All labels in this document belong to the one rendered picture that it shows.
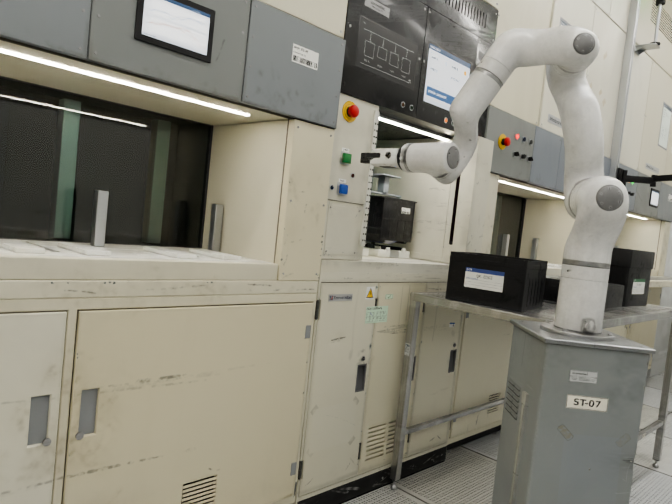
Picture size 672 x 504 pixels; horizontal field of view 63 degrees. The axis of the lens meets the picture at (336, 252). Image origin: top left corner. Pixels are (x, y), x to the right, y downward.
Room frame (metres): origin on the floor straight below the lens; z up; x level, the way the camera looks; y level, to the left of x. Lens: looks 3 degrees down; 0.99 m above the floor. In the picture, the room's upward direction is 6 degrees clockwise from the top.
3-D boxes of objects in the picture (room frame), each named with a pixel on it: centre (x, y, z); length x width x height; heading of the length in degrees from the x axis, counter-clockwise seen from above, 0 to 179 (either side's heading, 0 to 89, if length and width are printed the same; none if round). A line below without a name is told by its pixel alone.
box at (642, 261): (2.58, -1.28, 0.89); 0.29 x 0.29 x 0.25; 42
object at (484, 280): (2.01, -0.60, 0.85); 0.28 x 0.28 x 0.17; 55
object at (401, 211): (2.40, -0.17, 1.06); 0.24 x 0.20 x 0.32; 135
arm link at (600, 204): (1.47, -0.68, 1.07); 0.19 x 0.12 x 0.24; 172
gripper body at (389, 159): (1.66, -0.14, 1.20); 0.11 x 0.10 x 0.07; 45
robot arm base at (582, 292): (1.50, -0.68, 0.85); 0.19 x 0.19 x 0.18
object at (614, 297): (2.28, -1.00, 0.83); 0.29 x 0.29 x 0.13; 46
